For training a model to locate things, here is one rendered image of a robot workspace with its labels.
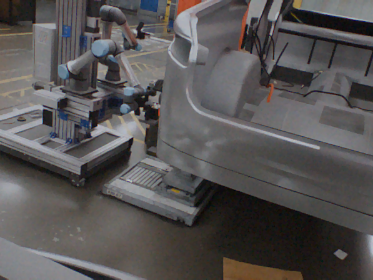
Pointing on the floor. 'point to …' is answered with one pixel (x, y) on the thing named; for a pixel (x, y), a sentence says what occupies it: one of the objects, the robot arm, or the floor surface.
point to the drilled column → (152, 136)
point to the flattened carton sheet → (255, 272)
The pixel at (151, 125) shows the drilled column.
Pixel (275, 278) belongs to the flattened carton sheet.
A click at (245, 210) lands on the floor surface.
